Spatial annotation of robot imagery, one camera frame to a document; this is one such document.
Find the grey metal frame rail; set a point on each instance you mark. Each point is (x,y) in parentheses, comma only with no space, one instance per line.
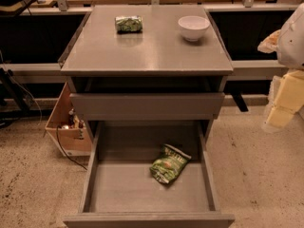
(256,70)

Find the grey drawer cabinet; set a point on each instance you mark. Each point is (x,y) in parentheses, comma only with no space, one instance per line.
(155,60)

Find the wooden box with clutter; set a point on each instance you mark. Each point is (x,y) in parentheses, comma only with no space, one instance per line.
(72,139)

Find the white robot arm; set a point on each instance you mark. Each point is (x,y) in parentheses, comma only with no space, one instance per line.
(290,46)

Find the open grey middle drawer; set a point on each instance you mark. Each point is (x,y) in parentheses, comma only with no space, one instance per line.
(120,191)

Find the small green snack bag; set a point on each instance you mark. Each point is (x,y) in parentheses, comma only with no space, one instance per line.
(128,24)

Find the green jalapeno chip bag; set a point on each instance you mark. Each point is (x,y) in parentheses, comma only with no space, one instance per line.
(169,165)

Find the closed grey top drawer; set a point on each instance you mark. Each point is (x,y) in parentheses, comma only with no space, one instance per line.
(147,107)

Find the white ceramic bowl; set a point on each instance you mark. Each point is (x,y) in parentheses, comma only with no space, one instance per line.
(192,28)

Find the black stand at left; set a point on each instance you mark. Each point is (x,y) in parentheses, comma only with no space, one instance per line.
(7,118)

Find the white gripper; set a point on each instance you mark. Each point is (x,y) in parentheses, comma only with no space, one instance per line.
(293,43)

